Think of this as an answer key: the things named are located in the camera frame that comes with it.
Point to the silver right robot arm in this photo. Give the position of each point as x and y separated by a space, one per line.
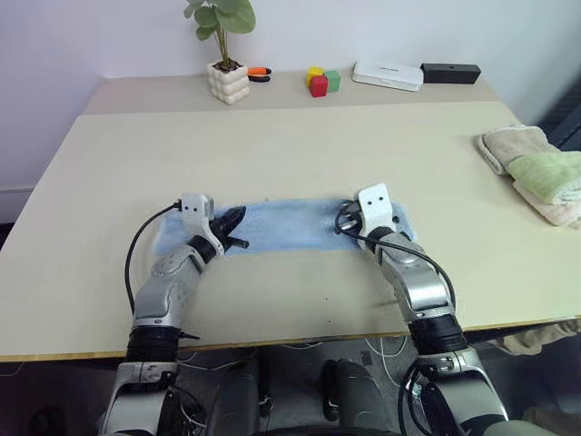
422 290

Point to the white bubble plant pot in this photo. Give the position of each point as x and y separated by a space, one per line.
228 84

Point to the yellow cube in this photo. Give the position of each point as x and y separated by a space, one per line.
314 73

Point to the green cube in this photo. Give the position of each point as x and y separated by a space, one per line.
333 81

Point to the light blue towel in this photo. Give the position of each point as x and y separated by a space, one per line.
286 224

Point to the dark rounded shape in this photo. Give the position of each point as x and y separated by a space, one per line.
351 393

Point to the folded green towel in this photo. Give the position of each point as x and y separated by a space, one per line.
547 175

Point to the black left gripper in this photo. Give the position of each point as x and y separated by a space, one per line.
221 229

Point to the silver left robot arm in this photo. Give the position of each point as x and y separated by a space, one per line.
156 300

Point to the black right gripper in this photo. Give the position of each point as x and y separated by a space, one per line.
353 215

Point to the long black box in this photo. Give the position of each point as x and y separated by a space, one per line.
450 73

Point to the beige cloth under table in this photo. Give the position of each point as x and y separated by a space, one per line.
526 340

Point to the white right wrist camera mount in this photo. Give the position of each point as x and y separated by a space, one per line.
374 204

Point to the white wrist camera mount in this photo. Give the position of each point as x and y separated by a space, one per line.
194 205
374 204

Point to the red cube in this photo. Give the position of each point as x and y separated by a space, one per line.
319 86

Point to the flat white box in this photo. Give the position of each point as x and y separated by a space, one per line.
386 76

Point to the stack of folded towels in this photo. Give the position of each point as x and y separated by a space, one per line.
513 141

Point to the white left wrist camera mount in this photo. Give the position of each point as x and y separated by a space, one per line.
194 205

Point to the green leafy plant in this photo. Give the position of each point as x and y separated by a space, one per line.
222 20

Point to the orange and black pliers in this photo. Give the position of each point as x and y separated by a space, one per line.
259 73

